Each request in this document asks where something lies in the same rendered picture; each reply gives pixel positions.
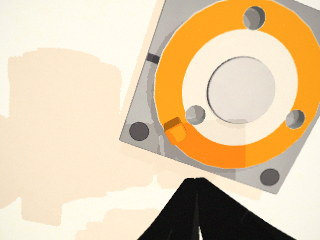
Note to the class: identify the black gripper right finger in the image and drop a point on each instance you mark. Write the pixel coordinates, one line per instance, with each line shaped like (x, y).
(223, 218)

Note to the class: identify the grey square base plate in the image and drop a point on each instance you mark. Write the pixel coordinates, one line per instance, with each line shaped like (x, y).
(239, 91)

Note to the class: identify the orange and white round plate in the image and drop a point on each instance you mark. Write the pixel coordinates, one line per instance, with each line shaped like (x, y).
(282, 41)

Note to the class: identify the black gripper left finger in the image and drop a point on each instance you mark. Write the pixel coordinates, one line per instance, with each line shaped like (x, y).
(179, 219)

